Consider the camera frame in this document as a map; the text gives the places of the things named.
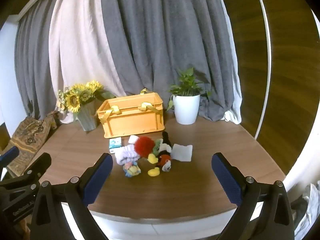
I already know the white sheer curtain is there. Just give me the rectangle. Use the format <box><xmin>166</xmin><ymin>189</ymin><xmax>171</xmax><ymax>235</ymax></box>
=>
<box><xmin>219</xmin><ymin>0</ymin><xmax>242</xmax><ymax>125</ymax></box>

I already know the pale pink curtain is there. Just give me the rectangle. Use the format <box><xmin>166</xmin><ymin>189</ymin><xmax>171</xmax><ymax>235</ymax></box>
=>
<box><xmin>48</xmin><ymin>0</ymin><xmax>127</xmax><ymax>125</ymax></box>

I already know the small colourful plush toy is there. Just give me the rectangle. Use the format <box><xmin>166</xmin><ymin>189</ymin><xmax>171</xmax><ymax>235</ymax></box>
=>
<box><xmin>124</xmin><ymin>161</ymin><xmax>142</xmax><ymax>178</ymax></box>

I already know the grey ribbed vase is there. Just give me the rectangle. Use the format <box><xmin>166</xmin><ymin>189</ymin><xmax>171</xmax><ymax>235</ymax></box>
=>
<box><xmin>76</xmin><ymin>100</ymin><xmax>98</xmax><ymax>132</ymax></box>

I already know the orange plastic crate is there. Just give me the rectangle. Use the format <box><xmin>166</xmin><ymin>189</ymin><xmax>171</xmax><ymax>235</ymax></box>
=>
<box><xmin>96</xmin><ymin>88</ymin><xmax>165</xmax><ymax>139</ymax></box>

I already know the grey curtain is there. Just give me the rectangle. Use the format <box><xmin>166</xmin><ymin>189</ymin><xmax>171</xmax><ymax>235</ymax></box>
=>
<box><xmin>14</xmin><ymin>11</ymin><xmax>63</xmax><ymax>121</ymax></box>
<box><xmin>99</xmin><ymin>0</ymin><xmax>240</xmax><ymax>123</ymax></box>

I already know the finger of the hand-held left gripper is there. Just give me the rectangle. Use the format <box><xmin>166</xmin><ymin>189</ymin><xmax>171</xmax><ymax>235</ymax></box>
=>
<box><xmin>0</xmin><ymin>146</ymin><xmax>20</xmax><ymax>168</ymax></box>
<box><xmin>0</xmin><ymin>152</ymin><xmax>52</xmax><ymax>193</ymax></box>

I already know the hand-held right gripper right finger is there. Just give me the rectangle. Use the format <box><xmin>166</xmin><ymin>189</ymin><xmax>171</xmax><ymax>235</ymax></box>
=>
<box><xmin>211</xmin><ymin>152</ymin><xmax>295</xmax><ymax>240</ymax></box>

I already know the white cloth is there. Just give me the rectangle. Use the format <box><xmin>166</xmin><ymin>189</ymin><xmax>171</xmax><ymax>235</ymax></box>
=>
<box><xmin>172</xmin><ymin>144</ymin><xmax>193</xmax><ymax>162</ymax></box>

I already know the white trim strip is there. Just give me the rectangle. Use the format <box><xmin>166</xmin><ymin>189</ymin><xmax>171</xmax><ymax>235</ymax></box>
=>
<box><xmin>251</xmin><ymin>0</ymin><xmax>272</xmax><ymax>140</ymax></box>

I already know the small blue box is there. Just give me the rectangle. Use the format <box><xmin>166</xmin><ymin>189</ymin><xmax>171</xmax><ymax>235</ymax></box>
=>
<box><xmin>109</xmin><ymin>137</ymin><xmax>122</xmax><ymax>153</ymax></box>

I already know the patterned brown cloth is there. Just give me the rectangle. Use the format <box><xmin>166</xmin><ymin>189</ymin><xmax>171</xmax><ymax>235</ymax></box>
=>
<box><xmin>6</xmin><ymin>110</ymin><xmax>61</xmax><ymax>177</ymax></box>

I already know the black mouse plush toy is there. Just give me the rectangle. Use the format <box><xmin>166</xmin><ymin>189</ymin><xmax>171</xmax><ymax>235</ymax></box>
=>
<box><xmin>147</xmin><ymin>131</ymin><xmax>173</xmax><ymax>177</ymax></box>

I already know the white plastic bag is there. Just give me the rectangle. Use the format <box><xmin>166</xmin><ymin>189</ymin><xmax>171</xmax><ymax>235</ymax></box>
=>
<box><xmin>292</xmin><ymin>182</ymin><xmax>320</xmax><ymax>240</ymax></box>

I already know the sunflower bouquet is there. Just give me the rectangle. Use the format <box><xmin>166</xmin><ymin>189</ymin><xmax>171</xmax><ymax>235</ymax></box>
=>
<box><xmin>56</xmin><ymin>80</ymin><xmax>117</xmax><ymax>113</ymax></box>

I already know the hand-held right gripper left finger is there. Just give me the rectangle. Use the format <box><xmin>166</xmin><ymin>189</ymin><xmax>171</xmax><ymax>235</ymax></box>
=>
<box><xmin>30</xmin><ymin>152</ymin><xmax>114</xmax><ymax>240</ymax></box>

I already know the red fluffy plush flower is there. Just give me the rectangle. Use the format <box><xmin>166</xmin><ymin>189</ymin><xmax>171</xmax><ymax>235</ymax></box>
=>
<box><xmin>134</xmin><ymin>137</ymin><xmax>163</xmax><ymax>159</ymax></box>

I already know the lavender fuzzy cloth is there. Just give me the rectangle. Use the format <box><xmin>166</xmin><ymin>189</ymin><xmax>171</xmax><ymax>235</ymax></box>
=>
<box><xmin>114</xmin><ymin>144</ymin><xmax>142</xmax><ymax>165</ymax></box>

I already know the potted plant in white pot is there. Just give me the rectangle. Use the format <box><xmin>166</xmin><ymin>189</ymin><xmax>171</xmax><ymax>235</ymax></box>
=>
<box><xmin>166</xmin><ymin>67</ymin><xmax>213</xmax><ymax>125</ymax></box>

